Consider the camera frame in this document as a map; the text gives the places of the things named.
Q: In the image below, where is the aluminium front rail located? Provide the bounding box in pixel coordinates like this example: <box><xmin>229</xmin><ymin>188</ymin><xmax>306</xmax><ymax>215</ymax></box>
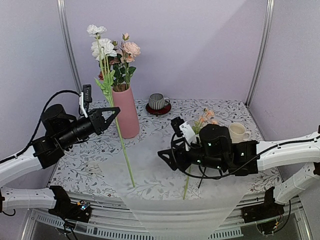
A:
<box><xmin>21</xmin><ymin>193</ymin><xmax>313</xmax><ymax>240</ymax></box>

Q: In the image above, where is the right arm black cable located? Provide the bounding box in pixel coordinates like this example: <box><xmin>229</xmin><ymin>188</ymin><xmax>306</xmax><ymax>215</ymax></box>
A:
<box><xmin>170</xmin><ymin>132</ymin><xmax>320</xmax><ymax>180</ymax></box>

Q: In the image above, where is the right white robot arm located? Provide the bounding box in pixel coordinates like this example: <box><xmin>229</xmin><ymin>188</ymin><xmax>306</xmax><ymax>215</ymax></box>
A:
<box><xmin>157</xmin><ymin>123</ymin><xmax>320</xmax><ymax>218</ymax></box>

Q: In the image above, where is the peach rose flower stem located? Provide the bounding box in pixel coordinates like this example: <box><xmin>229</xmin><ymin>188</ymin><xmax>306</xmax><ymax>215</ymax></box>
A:
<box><xmin>120</xmin><ymin>32</ymin><xmax>141</xmax><ymax>90</ymax></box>

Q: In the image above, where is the left aluminium frame post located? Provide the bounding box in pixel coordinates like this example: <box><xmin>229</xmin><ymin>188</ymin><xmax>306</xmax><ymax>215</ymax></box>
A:
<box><xmin>56</xmin><ymin>0</ymin><xmax>82</xmax><ymax>93</ymax></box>

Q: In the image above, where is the cream white mug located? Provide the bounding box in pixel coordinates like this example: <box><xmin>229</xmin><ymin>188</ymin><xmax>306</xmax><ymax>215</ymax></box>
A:
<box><xmin>228</xmin><ymin>122</ymin><xmax>251</xmax><ymax>144</ymax></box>

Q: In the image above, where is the white translucent wrapping paper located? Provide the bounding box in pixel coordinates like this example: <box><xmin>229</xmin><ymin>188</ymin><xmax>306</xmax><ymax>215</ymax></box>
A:
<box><xmin>99</xmin><ymin>132</ymin><xmax>251</xmax><ymax>240</ymax></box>

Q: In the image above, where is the white rose flower stem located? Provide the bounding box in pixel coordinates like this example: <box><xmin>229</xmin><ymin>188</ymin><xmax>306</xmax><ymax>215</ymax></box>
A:
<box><xmin>86</xmin><ymin>24</ymin><xmax>136</xmax><ymax>188</ymax></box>

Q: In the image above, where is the floral patterned table mat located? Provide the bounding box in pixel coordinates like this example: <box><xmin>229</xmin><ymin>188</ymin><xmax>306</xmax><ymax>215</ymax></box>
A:
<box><xmin>51</xmin><ymin>98</ymin><xmax>286</xmax><ymax>202</ymax></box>

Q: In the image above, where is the white peony flower stem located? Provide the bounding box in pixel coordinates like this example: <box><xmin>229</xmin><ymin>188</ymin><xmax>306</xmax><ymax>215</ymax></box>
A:
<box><xmin>90</xmin><ymin>38</ymin><xmax>117</xmax><ymax>61</ymax></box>

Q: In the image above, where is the pink peony flower stem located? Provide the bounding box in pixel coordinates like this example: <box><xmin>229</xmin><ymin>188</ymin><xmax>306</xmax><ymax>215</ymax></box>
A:
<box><xmin>109</xmin><ymin>40</ymin><xmax>126</xmax><ymax>92</ymax></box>

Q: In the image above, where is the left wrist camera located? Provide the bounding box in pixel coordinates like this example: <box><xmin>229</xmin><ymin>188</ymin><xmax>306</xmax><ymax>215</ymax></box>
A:
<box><xmin>79</xmin><ymin>84</ymin><xmax>92</xmax><ymax>118</ymax></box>

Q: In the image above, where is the rust red rose stem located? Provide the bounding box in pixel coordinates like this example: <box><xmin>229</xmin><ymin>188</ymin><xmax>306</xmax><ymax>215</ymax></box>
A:
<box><xmin>98</xmin><ymin>72</ymin><xmax>104</xmax><ymax>82</ymax></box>

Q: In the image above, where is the striped grey ceramic cup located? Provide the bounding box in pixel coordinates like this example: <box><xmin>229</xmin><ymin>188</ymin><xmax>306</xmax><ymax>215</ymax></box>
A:
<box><xmin>148</xmin><ymin>93</ymin><xmax>170</xmax><ymax>110</ymax></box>

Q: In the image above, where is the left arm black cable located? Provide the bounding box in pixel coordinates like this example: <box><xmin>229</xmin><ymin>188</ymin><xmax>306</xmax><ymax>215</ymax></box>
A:
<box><xmin>0</xmin><ymin>89</ymin><xmax>81</xmax><ymax>163</ymax></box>

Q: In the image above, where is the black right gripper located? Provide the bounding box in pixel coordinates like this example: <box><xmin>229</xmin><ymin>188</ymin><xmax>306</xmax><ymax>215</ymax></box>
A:
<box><xmin>158</xmin><ymin>137</ymin><xmax>226</xmax><ymax>171</ymax></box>

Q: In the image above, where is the pink tall vase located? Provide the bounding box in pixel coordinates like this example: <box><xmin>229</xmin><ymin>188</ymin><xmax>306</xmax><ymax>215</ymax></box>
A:
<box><xmin>112</xmin><ymin>87</ymin><xmax>140</xmax><ymax>139</ymax></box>

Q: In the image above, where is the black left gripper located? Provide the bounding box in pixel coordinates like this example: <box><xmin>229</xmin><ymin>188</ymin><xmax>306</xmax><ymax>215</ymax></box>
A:
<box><xmin>58</xmin><ymin>106</ymin><xmax>121</xmax><ymax>149</ymax></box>

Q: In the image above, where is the orange blossom flower stem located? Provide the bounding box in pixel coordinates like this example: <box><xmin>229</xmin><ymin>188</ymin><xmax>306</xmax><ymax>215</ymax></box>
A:
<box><xmin>182</xmin><ymin>108</ymin><xmax>218</xmax><ymax>200</ymax></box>

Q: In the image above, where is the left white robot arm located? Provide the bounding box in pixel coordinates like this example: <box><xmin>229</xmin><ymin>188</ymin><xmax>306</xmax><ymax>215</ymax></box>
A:
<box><xmin>0</xmin><ymin>104</ymin><xmax>120</xmax><ymax>217</ymax></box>

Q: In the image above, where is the aluminium frame post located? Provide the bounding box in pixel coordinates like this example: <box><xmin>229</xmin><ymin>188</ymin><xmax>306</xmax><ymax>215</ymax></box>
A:
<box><xmin>245</xmin><ymin>0</ymin><xmax>275</xmax><ymax>109</ymax></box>
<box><xmin>56</xmin><ymin>0</ymin><xmax>82</xmax><ymax>93</ymax></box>

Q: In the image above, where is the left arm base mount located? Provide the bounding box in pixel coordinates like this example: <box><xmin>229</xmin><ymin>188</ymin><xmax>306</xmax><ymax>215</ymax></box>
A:
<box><xmin>48</xmin><ymin>185</ymin><xmax>92</xmax><ymax>223</ymax></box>

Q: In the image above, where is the dark red saucer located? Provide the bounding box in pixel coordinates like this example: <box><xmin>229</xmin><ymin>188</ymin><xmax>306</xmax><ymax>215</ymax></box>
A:
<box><xmin>145</xmin><ymin>100</ymin><xmax>172</xmax><ymax>116</ymax></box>

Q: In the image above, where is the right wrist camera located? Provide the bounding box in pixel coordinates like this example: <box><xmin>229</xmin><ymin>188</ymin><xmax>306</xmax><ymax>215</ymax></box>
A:
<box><xmin>171</xmin><ymin>116</ymin><xmax>197</xmax><ymax>151</ymax></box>

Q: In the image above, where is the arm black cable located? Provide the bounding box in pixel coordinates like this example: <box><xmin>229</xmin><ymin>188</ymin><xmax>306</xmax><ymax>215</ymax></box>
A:
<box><xmin>0</xmin><ymin>89</ymin><xmax>81</xmax><ymax>163</ymax></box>
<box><xmin>170</xmin><ymin>132</ymin><xmax>320</xmax><ymax>180</ymax></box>

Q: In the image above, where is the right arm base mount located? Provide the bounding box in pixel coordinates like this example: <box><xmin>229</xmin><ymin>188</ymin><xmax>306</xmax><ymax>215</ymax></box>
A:
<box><xmin>241</xmin><ymin>186</ymin><xmax>285</xmax><ymax>223</ymax></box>

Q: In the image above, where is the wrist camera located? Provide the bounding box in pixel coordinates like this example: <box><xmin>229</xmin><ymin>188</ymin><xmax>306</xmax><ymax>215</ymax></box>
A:
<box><xmin>171</xmin><ymin>116</ymin><xmax>197</xmax><ymax>151</ymax></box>
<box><xmin>79</xmin><ymin>84</ymin><xmax>92</xmax><ymax>118</ymax></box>

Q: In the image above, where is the right aluminium frame post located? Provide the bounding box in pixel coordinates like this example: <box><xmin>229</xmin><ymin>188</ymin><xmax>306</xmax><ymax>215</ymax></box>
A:
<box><xmin>245</xmin><ymin>0</ymin><xmax>275</xmax><ymax>109</ymax></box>

